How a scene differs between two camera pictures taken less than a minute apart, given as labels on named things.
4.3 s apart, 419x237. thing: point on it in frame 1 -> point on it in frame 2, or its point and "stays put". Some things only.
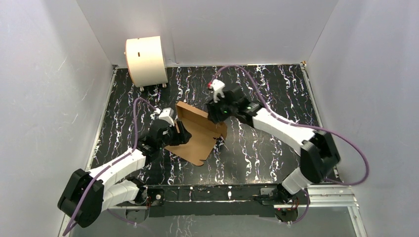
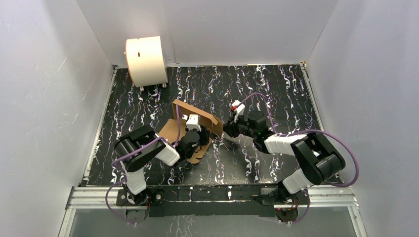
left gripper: [176, 133] -> [203, 135]
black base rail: [218, 201] stays put
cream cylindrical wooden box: [146, 61] stays put
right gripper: [212, 108] -> [230, 128]
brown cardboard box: [203, 130] stays put
